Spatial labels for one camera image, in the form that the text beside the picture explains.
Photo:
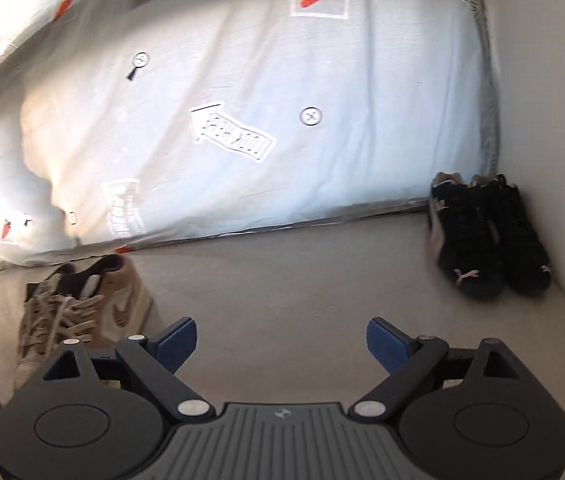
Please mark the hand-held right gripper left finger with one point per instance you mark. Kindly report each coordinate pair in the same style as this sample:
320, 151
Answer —
177, 344

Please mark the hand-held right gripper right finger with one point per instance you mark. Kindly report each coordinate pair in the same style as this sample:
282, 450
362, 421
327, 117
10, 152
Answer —
387, 346

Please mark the brown suede sneaker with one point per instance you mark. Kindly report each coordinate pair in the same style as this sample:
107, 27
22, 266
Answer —
112, 305

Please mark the black and tan sneaker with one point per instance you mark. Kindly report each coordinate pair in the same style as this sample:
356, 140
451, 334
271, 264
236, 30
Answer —
467, 245
522, 240

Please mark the white printed bed sheet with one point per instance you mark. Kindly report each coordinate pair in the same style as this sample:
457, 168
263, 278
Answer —
262, 110

